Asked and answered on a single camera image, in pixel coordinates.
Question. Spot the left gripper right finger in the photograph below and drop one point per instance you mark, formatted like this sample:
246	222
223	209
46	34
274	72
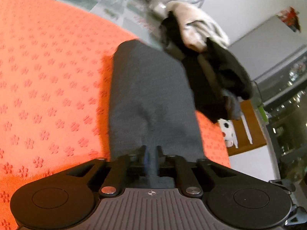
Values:
180	170

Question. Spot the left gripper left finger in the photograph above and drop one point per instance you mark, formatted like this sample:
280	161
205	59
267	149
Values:
124	171

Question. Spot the dark grey trousers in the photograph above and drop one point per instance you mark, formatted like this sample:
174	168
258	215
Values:
151	104

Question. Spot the white spotted cushion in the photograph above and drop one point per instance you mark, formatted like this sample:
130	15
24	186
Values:
228	132

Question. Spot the wooden chair right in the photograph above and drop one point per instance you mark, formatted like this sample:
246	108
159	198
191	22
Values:
248	131

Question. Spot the black garment right pile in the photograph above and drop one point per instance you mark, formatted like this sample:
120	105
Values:
216	77

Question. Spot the orange patterned table mat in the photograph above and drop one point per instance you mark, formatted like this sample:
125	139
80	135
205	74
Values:
56	70

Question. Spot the cream white sweater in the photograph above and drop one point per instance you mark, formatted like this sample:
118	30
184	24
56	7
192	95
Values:
196	26

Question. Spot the grey refrigerator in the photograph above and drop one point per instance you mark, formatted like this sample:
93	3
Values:
274	57

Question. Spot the checkered tablecloth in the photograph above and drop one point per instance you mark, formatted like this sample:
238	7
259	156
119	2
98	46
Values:
131	15

